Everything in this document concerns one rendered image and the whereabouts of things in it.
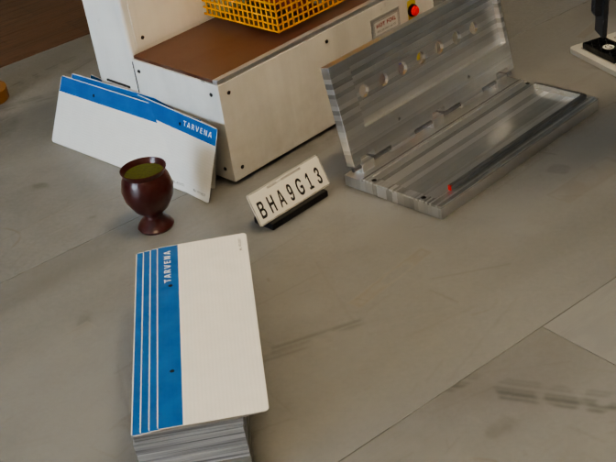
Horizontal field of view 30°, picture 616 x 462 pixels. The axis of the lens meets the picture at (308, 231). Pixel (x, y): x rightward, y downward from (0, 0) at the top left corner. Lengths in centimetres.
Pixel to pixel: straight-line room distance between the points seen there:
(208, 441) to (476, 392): 35
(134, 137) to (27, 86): 53
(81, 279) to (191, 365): 44
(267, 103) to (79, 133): 41
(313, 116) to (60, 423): 80
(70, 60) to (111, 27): 58
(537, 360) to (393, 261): 31
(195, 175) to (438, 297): 54
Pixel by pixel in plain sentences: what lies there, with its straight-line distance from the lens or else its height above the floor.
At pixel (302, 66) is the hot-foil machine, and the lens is 203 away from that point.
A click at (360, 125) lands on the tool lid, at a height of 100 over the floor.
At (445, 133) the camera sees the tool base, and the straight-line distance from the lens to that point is 202.
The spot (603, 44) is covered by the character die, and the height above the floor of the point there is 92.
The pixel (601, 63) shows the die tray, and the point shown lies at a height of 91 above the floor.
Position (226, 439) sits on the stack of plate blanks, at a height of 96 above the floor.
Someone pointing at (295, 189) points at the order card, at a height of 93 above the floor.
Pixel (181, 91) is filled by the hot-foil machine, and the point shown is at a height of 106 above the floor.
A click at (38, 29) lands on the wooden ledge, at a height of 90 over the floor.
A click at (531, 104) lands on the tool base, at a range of 210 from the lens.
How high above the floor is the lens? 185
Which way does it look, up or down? 31 degrees down
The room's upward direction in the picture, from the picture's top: 9 degrees counter-clockwise
